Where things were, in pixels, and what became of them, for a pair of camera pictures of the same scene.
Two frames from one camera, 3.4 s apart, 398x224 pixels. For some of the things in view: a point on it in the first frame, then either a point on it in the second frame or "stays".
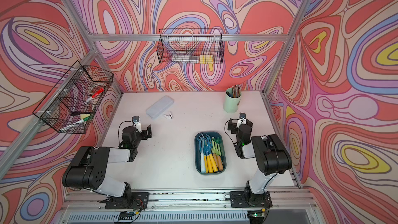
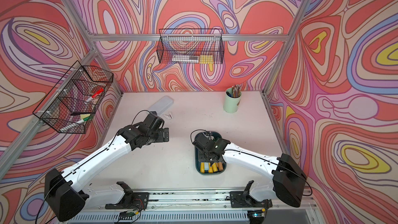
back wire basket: (190, 46) stays
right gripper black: (232, 126) to (201, 154)
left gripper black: (148, 133) to (161, 137)
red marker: (100, 91) stays
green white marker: (74, 124) stays
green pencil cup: (231, 104) stays
